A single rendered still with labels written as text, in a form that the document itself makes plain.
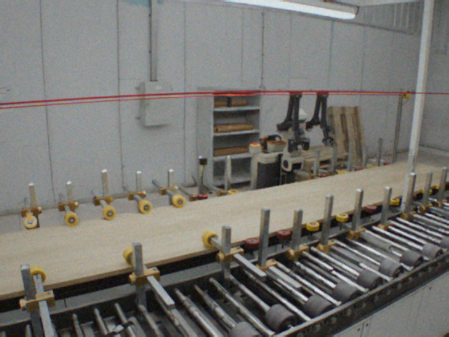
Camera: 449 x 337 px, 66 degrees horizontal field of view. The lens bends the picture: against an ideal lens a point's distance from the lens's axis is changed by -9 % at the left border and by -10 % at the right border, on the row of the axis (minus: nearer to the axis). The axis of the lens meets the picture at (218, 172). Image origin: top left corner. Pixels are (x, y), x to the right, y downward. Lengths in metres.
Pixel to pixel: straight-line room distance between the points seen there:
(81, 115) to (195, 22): 2.13
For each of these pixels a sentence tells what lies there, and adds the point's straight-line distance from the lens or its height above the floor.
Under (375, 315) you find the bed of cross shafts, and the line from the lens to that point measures 2.08.
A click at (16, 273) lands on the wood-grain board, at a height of 0.90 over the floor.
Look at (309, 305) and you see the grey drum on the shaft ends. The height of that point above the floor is 0.83.
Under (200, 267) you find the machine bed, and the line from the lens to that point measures 2.12.
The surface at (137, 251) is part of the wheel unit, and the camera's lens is 1.66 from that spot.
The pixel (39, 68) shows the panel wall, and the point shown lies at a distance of 5.16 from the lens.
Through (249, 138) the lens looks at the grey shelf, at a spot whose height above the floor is 0.71.
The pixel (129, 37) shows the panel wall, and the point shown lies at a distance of 5.40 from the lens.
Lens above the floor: 1.85
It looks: 16 degrees down
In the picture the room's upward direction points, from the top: 1 degrees clockwise
